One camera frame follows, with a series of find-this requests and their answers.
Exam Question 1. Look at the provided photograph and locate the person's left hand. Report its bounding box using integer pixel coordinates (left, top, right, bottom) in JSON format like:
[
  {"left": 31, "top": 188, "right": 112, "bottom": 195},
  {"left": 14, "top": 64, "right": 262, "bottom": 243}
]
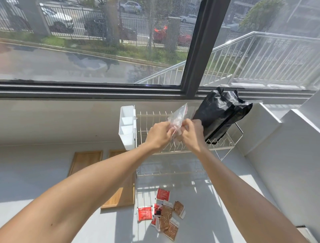
[{"left": 146, "top": 122, "right": 176, "bottom": 152}]

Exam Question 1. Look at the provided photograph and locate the person's right hand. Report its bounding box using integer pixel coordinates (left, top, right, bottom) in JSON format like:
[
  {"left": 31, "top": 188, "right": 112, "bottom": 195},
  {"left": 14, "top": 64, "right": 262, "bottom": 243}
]
[{"left": 181, "top": 119, "right": 208, "bottom": 154}]

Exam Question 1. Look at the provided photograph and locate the clear plastic zip bag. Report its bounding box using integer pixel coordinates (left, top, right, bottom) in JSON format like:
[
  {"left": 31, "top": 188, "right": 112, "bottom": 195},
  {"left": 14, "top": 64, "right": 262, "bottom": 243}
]
[{"left": 167, "top": 103, "right": 197, "bottom": 149}]

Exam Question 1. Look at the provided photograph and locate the person's right forearm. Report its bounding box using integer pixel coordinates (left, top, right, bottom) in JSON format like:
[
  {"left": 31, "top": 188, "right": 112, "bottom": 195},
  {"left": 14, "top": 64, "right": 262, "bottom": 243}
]
[{"left": 190, "top": 143, "right": 310, "bottom": 243}]

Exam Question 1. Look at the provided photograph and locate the person's left forearm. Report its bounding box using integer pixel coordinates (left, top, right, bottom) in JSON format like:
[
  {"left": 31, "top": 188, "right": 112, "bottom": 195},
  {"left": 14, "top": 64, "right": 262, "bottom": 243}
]
[{"left": 0, "top": 139, "right": 163, "bottom": 243}]

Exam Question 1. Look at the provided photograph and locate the black plastic bag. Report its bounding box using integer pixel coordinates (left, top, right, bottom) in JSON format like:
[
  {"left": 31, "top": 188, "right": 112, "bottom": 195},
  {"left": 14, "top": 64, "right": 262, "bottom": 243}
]
[{"left": 192, "top": 87, "right": 253, "bottom": 145}]

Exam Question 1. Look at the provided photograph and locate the white plastic utensil holder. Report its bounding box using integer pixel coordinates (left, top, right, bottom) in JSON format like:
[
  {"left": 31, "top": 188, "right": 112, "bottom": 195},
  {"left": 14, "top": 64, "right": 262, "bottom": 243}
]
[{"left": 118, "top": 106, "right": 137, "bottom": 151}]

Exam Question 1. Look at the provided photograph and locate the long wooden cutting board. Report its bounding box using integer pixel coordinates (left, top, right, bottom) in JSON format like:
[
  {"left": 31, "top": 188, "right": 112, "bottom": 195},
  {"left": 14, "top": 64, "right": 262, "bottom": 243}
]
[{"left": 101, "top": 150, "right": 136, "bottom": 210}]

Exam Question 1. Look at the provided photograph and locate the brown sauce packet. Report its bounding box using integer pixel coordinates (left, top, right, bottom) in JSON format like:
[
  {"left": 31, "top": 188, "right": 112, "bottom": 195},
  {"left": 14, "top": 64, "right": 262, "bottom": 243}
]
[
  {"left": 159, "top": 215, "right": 171, "bottom": 232},
  {"left": 164, "top": 217, "right": 180, "bottom": 241},
  {"left": 173, "top": 201, "right": 186, "bottom": 220},
  {"left": 161, "top": 200, "right": 174, "bottom": 221}
]

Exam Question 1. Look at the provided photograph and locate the small wooden cutting board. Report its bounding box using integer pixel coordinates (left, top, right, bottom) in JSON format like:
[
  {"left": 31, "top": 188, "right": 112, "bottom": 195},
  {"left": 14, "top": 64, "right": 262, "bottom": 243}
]
[{"left": 67, "top": 150, "right": 103, "bottom": 177}]

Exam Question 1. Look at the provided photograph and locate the grey stone fence pillar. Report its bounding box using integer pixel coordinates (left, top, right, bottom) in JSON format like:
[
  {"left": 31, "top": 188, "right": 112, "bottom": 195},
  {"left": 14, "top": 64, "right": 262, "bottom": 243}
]
[
  {"left": 165, "top": 17, "right": 181, "bottom": 53},
  {"left": 18, "top": 0, "right": 51, "bottom": 36}
]

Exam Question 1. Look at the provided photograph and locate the white metal stair railing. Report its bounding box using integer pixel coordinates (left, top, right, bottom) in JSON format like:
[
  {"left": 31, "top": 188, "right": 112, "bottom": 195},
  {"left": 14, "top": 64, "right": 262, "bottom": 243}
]
[{"left": 135, "top": 31, "right": 320, "bottom": 88}]

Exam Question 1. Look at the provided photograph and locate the red parked car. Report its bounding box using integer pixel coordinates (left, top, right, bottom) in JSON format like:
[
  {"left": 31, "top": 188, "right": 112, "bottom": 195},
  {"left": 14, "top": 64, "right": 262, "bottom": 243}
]
[{"left": 152, "top": 25, "right": 193, "bottom": 46}]

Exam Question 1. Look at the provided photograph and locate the white parked car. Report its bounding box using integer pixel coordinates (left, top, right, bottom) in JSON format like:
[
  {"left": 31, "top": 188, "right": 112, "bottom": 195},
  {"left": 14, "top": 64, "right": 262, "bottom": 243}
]
[
  {"left": 180, "top": 14, "right": 198, "bottom": 24},
  {"left": 39, "top": 3, "right": 75, "bottom": 32}
]

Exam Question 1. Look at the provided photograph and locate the dark parked car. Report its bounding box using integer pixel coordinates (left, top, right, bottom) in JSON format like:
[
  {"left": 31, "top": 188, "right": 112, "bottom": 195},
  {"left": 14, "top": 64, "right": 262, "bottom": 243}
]
[{"left": 84, "top": 17, "right": 138, "bottom": 42}]

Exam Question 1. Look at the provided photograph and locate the silver parked car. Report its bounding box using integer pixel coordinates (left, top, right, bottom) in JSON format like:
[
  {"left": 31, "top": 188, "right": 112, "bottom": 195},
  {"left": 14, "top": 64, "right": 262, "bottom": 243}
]
[{"left": 118, "top": 1, "right": 143, "bottom": 14}]

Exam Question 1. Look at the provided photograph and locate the green leafy tree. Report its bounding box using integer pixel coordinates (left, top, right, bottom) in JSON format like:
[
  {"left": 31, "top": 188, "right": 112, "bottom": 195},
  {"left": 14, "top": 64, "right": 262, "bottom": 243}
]
[{"left": 239, "top": 0, "right": 286, "bottom": 32}]

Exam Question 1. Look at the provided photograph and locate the black metal fence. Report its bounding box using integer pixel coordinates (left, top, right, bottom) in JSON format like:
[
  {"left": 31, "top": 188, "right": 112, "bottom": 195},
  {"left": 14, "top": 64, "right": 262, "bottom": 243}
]
[{"left": 0, "top": 0, "right": 195, "bottom": 52}]

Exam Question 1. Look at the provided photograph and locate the metal wire dish rack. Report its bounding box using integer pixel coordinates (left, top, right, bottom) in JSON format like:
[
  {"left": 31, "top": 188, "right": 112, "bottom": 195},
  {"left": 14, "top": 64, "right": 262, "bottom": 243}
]
[{"left": 135, "top": 105, "right": 244, "bottom": 177}]

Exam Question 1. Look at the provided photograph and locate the dark window frame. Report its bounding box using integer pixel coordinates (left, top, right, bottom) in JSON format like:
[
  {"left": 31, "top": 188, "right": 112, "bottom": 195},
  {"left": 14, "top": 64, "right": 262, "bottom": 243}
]
[{"left": 0, "top": 0, "right": 320, "bottom": 100}]

